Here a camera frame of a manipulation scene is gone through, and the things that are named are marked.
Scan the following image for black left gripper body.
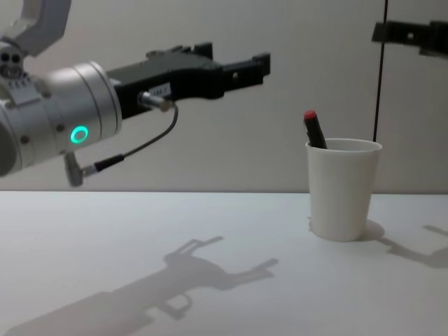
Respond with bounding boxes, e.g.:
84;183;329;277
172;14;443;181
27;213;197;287
106;45;225;123

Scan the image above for white table cloth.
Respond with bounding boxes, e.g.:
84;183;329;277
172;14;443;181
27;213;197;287
0;190;448;336

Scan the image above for black vertical wall strip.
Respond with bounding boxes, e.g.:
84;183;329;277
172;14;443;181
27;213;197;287
372;0;390;141

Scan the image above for white paper cup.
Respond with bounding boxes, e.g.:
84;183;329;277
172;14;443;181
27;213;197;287
304;138;383;243

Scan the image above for black marker with red cap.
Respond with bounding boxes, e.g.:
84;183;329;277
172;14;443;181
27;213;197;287
302;109;328;151

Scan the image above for thin dark gripper cable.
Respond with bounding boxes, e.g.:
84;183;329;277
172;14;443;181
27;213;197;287
64;91;180;188

